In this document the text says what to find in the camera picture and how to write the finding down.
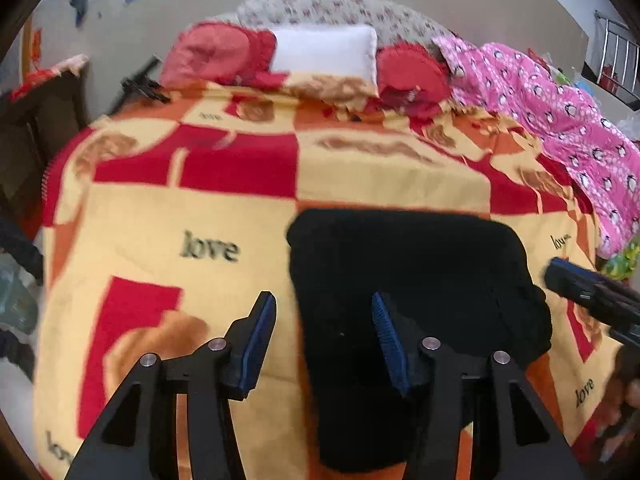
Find black tripod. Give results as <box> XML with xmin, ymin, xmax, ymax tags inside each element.
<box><xmin>107</xmin><ymin>57</ymin><xmax>172</xmax><ymax>113</ymax></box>

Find white pillow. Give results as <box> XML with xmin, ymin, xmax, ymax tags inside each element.
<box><xmin>270</xmin><ymin>25</ymin><xmax>378</xmax><ymax>96</ymax></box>

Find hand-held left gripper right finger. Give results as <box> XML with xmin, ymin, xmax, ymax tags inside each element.
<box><xmin>370</xmin><ymin>291</ymin><xmax>586</xmax><ymax>480</ymax></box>

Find large red ruffled cushion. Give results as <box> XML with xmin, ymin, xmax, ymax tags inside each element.
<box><xmin>375</xmin><ymin>42</ymin><xmax>451</xmax><ymax>118</ymax></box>

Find small red ruffled cushion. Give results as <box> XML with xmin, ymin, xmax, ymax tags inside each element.
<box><xmin>160</xmin><ymin>22</ymin><xmax>288</xmax><ymax>91</ymax></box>

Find grey floral headboard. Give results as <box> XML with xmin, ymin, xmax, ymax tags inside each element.
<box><xmin>235</xmin><ymin>0</ymin><xmax>453</xmax><ymax>51</ymax></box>

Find pink penguin print quilt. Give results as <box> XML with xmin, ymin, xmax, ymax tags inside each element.
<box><xmin>432</xmin><ymin>35</ymin><xmax>640</xmax><ymax>258</ymax></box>

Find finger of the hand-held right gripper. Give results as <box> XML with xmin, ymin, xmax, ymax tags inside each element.
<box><xmin>544</xmin><ymin>256</ymin><xmax>640</xmax><ymax>347</ymax></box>

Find green patterned cloth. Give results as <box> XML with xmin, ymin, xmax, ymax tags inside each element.
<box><xmin>599</xmin><ymin>239</ymin><xmax>640</xmax><ymax>282</ymax></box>

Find yellow red printed blanket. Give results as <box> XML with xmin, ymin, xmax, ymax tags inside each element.
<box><xmin>32</xmin><ymin>72</ymin><xmax>626</xmax><ymax>480</ymax></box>

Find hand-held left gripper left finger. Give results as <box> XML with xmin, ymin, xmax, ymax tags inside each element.
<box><xmin>64</xmin><ymin>290</ymin><xmax>278</xmax><ymax>480</ymax></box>

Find black pants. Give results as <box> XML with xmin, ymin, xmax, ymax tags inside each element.
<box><xmin>286</xmin><ymin>207</ymin><xmax>553</xmax><ymax>476</ymax></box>

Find pink cloth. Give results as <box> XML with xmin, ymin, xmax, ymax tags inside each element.
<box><xmin>50</xmin><ymin>55</ymin><xmax>89</xmax><ymax>74</ymax></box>

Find dark wooden desk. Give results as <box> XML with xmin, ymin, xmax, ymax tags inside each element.
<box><xmin>0</xmin><ymin>55</ymin><xmax>91</xmax><ymax>221</ymax></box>

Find metal stair railing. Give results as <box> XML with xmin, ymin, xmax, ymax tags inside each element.
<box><xmin>582</xmin><ymin>10</ymin><xmax>640</xmax><ymax>111</ymax></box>

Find red items on desk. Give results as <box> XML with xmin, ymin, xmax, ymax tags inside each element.
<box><xmin>10</xmin><ymin>72</ymin><xmax>51</xmax><ymax>99</ymax></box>

